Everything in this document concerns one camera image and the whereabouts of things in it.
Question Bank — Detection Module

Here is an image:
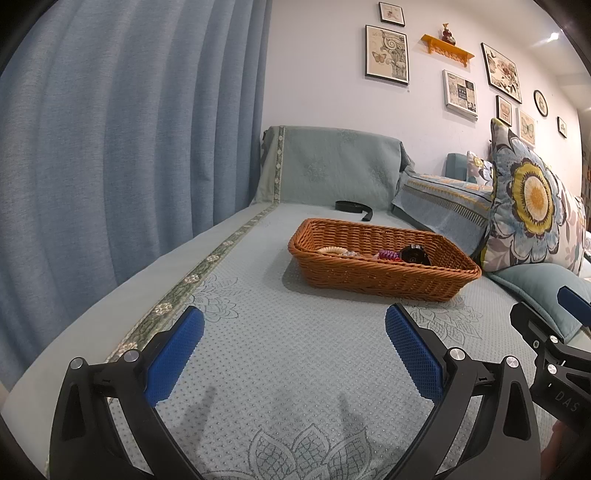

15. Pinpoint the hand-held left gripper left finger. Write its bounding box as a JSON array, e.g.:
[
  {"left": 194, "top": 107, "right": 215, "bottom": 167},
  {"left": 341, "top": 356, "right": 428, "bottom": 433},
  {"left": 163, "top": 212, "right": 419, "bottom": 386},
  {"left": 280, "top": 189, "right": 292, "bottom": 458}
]
[{"left": 48, "top": 305, "right": 206, "bottom": 480}]

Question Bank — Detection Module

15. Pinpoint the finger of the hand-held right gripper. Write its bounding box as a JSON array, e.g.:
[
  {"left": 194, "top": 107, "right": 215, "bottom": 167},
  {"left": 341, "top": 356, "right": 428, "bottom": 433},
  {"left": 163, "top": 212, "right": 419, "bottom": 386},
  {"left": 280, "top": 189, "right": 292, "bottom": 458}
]
[
  {"left": 509, "top": 301, "right": 561, "bottom": 352},
  {"left": 557, "top": 282, "right": 591, "bottom": 330}
]

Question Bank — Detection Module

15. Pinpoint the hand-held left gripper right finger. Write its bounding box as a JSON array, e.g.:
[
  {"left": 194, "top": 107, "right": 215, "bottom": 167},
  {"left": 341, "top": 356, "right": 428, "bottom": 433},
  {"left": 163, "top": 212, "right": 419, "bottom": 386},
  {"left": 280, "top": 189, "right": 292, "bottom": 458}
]
[{"left": 385, "top": 302, "right": 542, "bottom": 480}]

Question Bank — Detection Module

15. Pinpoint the brown wicker basket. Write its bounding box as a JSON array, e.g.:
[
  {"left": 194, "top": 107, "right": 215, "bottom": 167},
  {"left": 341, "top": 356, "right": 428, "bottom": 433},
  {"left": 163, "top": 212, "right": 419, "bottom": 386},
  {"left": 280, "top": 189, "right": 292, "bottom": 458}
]
[{"left": 288, "top": 218, "right": 482, "bottom": 303}]

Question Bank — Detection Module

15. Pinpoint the teal cushion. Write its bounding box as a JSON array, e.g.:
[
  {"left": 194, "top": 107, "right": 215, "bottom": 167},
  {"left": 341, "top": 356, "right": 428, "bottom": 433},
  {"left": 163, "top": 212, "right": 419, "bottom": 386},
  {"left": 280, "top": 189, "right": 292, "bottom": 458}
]
[{"left": 489, "top": 263, "right": 591, "bottom": 344}]

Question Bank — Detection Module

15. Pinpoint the pale floral cushion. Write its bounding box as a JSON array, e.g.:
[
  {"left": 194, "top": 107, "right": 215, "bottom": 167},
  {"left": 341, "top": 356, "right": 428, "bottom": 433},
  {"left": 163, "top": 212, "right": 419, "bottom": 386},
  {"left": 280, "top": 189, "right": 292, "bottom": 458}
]
[{"left": 574, "top": 195, "right": 591, "bottom": 274}]

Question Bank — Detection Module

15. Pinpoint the black round object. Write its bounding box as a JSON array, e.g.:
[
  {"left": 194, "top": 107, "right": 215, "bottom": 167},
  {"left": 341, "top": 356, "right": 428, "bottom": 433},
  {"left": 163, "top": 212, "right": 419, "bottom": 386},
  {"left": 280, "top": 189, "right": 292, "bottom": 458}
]
[{"left": 399, "top": 246, "right": 431, "bottom": 267}]

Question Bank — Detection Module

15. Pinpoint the large yellow flower cushion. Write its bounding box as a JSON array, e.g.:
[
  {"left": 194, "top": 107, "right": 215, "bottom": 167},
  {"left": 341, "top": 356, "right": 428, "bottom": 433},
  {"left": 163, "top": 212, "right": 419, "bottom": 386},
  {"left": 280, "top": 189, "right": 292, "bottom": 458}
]
[{"left": 480, "top": 117, "right": 587, "bottom": 278}]

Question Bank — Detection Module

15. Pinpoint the striped blue cushion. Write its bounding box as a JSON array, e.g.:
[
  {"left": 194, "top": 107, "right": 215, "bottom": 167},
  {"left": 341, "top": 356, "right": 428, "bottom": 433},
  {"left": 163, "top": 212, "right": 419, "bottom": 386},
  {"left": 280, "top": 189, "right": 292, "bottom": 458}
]
[{"left": 390, "top": 171, "right": 495, "bottom": 250}]

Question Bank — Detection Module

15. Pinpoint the small floral cushion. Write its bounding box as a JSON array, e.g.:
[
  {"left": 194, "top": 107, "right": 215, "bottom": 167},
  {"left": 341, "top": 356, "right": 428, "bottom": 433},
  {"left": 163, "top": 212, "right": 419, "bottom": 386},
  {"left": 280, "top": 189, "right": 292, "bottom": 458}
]
[{"left": 466, "top": 151, "right": 495, "bottom": 186}]

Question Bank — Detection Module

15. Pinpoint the teal sofa backrest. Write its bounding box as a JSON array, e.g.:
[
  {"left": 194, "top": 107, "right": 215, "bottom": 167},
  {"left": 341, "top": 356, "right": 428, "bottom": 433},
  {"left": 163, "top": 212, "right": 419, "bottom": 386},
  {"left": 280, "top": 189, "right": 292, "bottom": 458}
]
[{"left": 445, "top": 152, "right": 472, "bottom": 178}]

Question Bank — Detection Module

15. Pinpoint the blue curtain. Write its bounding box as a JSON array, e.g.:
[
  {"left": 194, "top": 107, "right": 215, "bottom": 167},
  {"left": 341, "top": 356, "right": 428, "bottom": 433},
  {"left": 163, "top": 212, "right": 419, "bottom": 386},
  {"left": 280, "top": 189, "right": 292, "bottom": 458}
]
[{"left": 0, "top": 0, "right": 273, "bottom": 393}]

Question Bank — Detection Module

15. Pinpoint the black strap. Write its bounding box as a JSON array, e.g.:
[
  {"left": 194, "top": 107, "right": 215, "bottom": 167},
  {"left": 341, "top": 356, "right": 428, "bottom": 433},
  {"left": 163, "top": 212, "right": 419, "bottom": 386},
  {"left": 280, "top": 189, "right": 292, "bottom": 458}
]
[{"left": 335, "top": 200, "right": 374, "bottom": 222}]

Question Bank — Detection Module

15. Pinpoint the pale butterfly picture frame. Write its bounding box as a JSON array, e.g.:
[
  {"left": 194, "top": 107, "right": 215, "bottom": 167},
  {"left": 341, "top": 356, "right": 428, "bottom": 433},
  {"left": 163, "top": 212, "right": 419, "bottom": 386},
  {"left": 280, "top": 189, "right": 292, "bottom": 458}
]
[{"left": 516, "top": 107, "right": 536, "bottom": 147}]

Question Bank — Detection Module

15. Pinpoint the white picture frame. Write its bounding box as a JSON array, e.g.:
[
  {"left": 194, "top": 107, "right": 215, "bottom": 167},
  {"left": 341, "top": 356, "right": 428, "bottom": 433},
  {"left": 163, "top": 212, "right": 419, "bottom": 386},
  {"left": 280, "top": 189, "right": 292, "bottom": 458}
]
[{"left": 442, "top": 69, "right": 478, "bottom": 121}]

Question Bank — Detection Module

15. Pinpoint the large floral picture frame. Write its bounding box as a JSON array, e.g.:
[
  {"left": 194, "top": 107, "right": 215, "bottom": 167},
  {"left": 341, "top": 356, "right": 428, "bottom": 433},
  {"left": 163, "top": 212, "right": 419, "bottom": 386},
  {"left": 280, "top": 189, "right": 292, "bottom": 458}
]
[{"left": 481, "top": 42, "right": 523, "bottom": 104}]

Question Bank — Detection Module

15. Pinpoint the yellow wall shelf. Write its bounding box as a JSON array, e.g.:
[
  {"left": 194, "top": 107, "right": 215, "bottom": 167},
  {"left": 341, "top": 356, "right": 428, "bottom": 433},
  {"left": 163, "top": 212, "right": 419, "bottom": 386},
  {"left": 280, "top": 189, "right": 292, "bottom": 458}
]
[{"left": 420, "top": 34, "right": 475, "bottom": 68}]

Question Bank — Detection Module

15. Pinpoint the large butterfly picture frame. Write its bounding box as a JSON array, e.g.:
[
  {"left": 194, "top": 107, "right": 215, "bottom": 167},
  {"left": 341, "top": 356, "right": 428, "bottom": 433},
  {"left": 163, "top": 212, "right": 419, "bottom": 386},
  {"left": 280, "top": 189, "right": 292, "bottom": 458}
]
[{"left": 365, "top": 24, "right": 410, "bottom": 86}]

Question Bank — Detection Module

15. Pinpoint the small black picture frame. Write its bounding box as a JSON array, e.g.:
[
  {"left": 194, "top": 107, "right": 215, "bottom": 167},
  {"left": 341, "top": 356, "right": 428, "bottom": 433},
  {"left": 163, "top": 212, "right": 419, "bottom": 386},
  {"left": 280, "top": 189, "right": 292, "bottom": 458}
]
[{"left": 379, "top": 2, "right": 407, "bottom": 26}]

